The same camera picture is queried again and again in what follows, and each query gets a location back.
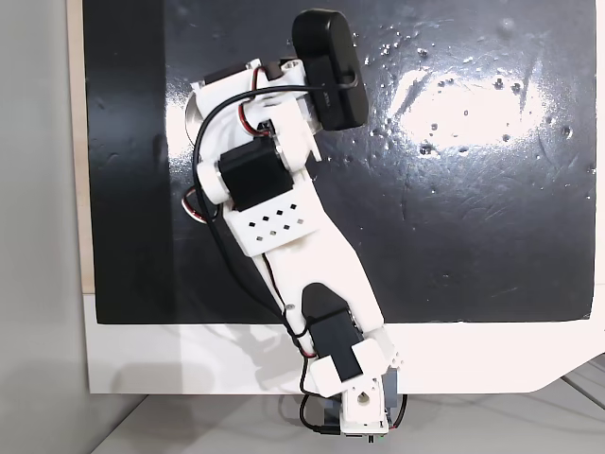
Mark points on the black table mat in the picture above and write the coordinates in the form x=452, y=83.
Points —
x=449, y=213

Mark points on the black oval camera box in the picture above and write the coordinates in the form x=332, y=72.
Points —
x=331, y=61

